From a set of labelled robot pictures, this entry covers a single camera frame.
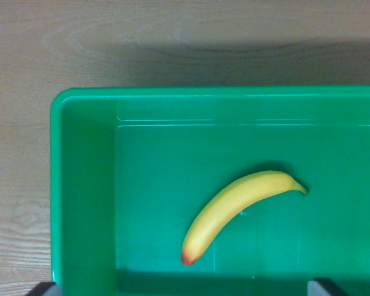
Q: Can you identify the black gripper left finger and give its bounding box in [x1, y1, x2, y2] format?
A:
[25, 281, 63, 296]

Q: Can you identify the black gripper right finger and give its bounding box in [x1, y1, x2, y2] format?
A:
[306, 277, 348, 296]

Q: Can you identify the yellow banana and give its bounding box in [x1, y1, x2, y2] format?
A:
[180, 170, 310, 267]

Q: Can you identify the green plastic bin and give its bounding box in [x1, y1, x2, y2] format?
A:
[49, 84, 370, 296]

